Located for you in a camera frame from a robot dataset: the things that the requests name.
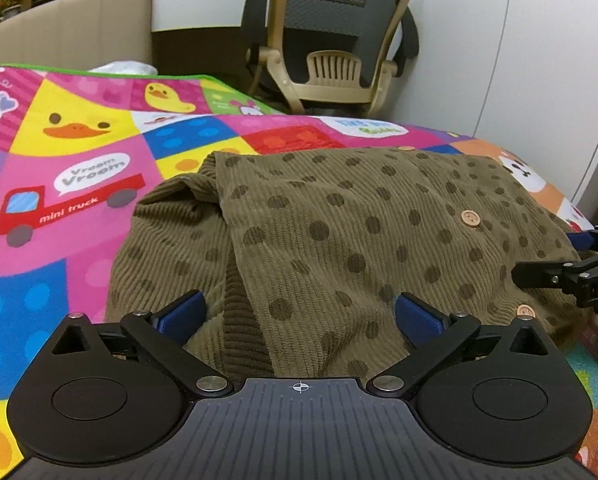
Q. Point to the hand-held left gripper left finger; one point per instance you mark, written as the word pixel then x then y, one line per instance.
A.
pixel 181 316

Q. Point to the white desk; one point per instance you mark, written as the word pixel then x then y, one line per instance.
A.
pixel 199 10

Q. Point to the colourful cartoon play mat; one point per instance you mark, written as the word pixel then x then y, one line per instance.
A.
pixel 79 170

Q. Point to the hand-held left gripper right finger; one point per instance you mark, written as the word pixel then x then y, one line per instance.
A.
pixel 419 320

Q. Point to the beige upholstered headboard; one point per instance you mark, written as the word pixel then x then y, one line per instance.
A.
pixel 79 25

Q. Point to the beige mesh office chair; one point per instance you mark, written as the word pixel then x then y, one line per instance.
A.
pixel 339 20

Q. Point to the white pillow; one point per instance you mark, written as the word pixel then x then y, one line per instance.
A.
pixel 124 67

